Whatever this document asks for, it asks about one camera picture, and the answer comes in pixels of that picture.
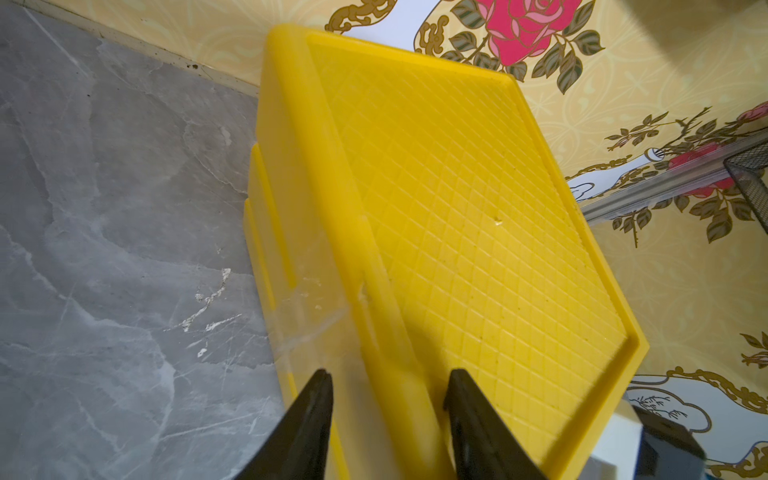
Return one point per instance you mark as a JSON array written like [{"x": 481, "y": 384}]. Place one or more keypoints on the yellow drawer cabinet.
[{"x": 405, "y": 217}]

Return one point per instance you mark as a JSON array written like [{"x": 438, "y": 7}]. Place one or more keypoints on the black wire basket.
[{"x": 746, "y": 169}]

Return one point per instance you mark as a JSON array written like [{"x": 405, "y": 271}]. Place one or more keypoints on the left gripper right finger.
[{"x": 483, "y": 446}]

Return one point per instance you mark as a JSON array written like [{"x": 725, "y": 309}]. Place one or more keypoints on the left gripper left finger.
[{"x": 298, "y": 446}]

